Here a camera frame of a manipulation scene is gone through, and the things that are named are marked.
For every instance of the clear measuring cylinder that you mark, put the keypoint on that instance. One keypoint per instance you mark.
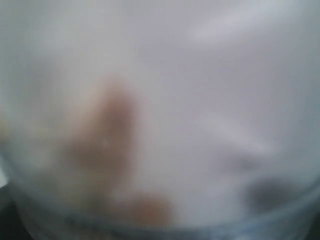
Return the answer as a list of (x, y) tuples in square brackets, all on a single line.
[(227, 95)]

